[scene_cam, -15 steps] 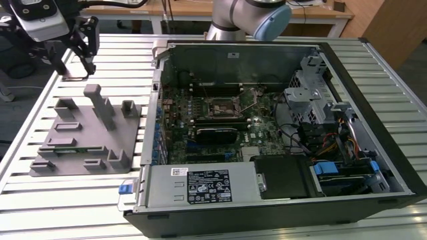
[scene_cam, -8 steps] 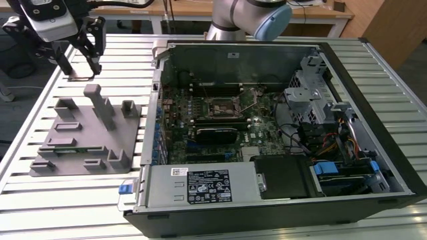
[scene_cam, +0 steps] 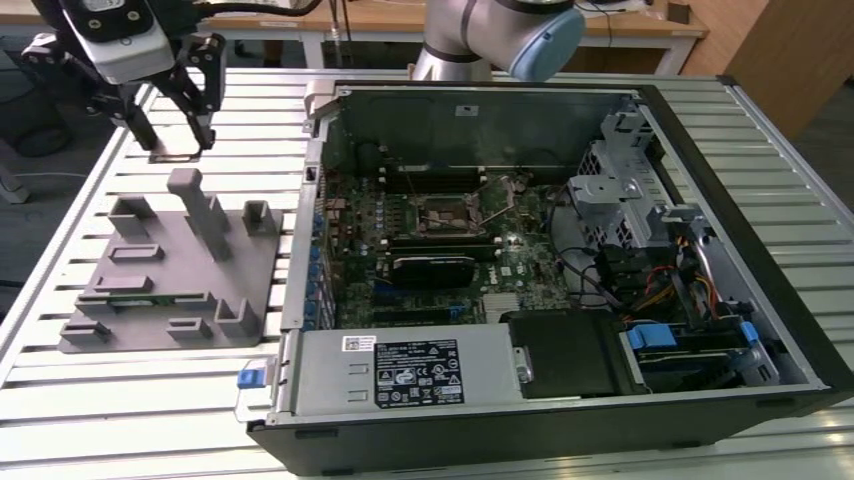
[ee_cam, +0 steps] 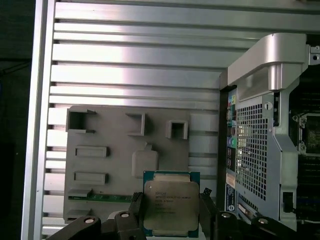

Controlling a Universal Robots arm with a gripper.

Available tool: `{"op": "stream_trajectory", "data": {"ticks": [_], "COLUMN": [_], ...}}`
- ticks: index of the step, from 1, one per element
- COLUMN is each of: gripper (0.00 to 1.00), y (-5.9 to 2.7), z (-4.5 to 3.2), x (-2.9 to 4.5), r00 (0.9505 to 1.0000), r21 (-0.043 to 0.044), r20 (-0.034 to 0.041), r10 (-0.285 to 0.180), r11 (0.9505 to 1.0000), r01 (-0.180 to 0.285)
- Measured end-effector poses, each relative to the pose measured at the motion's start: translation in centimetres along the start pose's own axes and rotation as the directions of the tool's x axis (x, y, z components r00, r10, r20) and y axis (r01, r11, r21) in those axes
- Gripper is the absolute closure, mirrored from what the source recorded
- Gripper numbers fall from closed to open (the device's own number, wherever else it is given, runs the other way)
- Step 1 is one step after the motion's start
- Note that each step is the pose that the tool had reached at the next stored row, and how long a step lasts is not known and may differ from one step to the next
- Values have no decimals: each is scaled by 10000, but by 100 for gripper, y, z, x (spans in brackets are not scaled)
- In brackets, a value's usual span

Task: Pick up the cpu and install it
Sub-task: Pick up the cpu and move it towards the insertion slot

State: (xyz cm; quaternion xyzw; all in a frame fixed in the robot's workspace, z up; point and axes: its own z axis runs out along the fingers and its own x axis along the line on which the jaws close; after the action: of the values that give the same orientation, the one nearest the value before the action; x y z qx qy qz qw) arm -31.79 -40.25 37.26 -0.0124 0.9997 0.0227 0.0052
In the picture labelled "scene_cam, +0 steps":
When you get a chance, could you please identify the metal socket cover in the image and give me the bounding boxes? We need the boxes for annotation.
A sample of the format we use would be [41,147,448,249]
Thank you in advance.
[466,174,532,231]

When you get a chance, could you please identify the white stand foot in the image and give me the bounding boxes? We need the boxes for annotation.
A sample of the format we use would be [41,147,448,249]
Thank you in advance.
[0,160,32,205]

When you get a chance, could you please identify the silver power supply unit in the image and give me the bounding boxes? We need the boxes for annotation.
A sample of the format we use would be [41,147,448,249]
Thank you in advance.
[264,322,530,420]

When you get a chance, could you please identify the coloured wire bundle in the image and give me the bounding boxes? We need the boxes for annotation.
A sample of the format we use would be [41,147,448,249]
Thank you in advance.
[626,264,726,321]

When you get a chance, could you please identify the black wire mesh bin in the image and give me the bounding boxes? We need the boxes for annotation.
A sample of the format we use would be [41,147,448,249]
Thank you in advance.
[0,89,75,159]

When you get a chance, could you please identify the silver drive cage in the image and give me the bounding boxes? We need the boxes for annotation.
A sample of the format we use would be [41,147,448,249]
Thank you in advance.
[564,112,676,251]

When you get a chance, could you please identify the blue disk carrier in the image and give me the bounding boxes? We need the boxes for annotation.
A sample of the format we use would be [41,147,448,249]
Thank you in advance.
[624,322,760,392]

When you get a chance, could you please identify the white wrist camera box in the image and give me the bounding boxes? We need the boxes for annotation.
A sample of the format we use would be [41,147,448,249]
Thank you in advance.
[60,0,176,85]

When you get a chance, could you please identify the black graphics card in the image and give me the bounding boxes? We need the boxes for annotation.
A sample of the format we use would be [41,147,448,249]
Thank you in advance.
[388,253,480,292]

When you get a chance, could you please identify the wooden cabinet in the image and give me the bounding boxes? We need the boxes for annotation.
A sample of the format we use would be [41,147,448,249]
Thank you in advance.
[679,0,854,140]

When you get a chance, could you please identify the silver chipset heatsink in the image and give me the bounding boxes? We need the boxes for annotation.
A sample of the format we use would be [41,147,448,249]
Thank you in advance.
[482,293,524,322]

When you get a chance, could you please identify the grey parts rack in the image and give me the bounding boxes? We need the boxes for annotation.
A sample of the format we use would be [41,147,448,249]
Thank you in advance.
[57,167,285,355]

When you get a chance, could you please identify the silver disk bay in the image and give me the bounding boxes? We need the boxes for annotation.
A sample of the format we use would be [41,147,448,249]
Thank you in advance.
[616,319,786,399]

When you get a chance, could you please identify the black power cable bundle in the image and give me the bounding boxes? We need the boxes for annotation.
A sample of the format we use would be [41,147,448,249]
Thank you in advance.
[552,234,646,314]

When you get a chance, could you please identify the green RAM stick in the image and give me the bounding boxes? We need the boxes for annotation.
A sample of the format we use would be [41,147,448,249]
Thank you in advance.
[105,294,209,307]

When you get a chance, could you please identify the black PC case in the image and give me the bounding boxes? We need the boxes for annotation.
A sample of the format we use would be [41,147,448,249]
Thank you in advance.
[233,74,854,477]

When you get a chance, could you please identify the black camera cable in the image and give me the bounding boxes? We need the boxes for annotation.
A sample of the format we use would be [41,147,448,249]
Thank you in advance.
[192,0,328,19]

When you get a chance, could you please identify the CPU socket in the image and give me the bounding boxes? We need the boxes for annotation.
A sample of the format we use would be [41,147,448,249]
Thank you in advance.
[412,192,488,238]

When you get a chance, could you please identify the green motherboard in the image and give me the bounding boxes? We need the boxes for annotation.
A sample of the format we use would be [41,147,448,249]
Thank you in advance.
[312,164,576,332]

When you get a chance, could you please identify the wooden desk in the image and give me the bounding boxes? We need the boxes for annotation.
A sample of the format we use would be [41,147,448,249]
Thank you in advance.
[0,0,710,71]

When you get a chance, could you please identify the black expansion slot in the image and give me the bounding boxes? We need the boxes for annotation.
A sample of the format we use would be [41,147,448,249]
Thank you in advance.
[371,308,466,325]

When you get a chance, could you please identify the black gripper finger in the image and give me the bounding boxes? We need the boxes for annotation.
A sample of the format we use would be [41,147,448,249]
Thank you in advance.
[147,32,229,154]
[17,32,163,152]

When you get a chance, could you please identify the black fan shroud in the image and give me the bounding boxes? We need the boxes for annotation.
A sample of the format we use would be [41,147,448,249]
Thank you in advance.
[498,308,654,401]

